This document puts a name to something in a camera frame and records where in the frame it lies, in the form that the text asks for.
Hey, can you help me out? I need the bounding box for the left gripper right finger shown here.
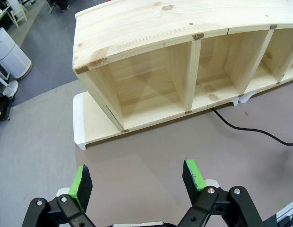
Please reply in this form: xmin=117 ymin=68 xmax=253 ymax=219
xmin=175 ymin=158 xmax=266 ymax=227

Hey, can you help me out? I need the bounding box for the light wooden frame stand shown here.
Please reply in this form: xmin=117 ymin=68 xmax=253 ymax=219
xmin=7 ymin=0 xmax=28 ymax=28

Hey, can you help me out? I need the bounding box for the black power cable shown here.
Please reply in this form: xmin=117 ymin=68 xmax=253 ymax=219
xmin=211 ymin=107 xmax=293 ymax=147

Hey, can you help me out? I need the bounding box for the white cylindrical air purifier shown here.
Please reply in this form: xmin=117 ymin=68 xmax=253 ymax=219
xmin=0 ymin=26 xmax=33 ymax=80

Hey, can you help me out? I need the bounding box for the pine wood compartment shelf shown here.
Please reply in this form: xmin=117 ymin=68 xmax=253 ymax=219
xmin=72 ymin=0 xmax=293 ymax=132

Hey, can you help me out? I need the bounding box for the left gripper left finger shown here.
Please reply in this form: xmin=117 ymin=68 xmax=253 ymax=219
xmin=21 ymin=164 xmax=96 ymax=227

